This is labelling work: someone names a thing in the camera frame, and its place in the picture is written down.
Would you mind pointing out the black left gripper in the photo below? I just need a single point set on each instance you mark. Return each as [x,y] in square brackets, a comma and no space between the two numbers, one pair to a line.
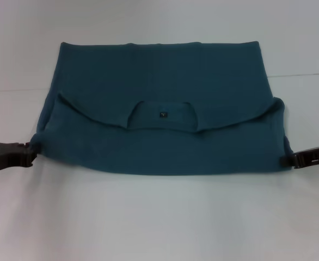
[1,156]

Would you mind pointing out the teal blue printed t-shirt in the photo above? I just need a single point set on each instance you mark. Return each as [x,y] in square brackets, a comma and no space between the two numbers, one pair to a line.
[159,136]

